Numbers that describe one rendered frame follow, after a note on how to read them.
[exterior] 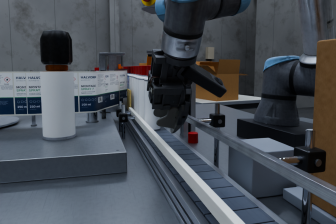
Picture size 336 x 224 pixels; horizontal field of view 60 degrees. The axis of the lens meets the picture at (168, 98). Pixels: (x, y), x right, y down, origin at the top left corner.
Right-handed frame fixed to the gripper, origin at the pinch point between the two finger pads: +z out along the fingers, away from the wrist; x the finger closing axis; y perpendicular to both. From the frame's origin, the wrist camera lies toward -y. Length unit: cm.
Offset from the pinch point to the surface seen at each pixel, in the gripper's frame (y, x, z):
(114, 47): -51, -813, 378
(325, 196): -2.7, 36.6, -23.2
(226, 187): -2.2, 22.7, -6.8
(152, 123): 1.3, -17.4, 13.5
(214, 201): 4.8, 30.6, -15.4
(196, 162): -1.8, 11.1, -0.1
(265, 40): -472, -654, 269
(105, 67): 13, -65, 21
